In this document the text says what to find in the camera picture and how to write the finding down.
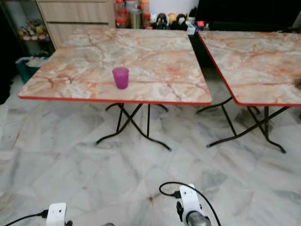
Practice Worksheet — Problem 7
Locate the black figurine with white heart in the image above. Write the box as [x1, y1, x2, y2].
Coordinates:
[176, 14, 189, 30]

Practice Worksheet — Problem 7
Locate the black round figurine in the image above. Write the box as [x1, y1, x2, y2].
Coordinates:
[156, 13, 168, 29]

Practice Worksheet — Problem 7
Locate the purple plastic cup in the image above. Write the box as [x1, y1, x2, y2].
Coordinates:
[112, 67, 130, 90]

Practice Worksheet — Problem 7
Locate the light wooden cabinet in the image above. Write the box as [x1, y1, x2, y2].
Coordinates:
[37, 0, 117, 49]

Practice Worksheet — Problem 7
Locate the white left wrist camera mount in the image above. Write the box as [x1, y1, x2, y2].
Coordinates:
[46, 202, 68, 226]

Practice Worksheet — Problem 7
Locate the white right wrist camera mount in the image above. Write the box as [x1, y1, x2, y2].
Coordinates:
[178, 184, 202, 220]

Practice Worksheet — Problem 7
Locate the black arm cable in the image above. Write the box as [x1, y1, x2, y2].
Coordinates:
[158, 181, 222, 226]
[4, 210, 49, 226]

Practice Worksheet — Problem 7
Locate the green plastic bin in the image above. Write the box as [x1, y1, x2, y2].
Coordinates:
[15, 56, 48, 85]

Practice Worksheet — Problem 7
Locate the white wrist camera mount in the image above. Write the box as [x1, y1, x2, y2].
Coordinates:
[46, 202, 68, 226]
[178, 184, 202, 220]

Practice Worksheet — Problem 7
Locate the clear jar orange lid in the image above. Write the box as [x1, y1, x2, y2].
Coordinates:
[140, 0, 151, 28]

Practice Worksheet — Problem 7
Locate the black television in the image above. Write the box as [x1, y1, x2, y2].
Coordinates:
[196, 0, 301, 32]

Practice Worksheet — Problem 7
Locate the stainless steel canister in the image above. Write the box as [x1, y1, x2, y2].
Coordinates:
[129, 9, 143, 29]

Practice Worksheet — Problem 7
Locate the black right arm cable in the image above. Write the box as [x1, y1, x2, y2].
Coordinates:
[158, 181, 222, 226]

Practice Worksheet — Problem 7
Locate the dark metal shelf rack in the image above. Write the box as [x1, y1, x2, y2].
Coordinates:
[2, 0, 51, 58]

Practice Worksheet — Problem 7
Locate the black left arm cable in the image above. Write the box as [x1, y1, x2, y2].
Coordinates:
[4, 210, 49, 226]

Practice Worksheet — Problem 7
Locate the marble-top folding table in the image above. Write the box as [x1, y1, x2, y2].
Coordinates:
[18, 28, 213, 152]
[196, 30, 301, 154]

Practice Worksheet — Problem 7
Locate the tall clear jar red lid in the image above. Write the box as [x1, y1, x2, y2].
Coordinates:
[115, 0, 128, 28]

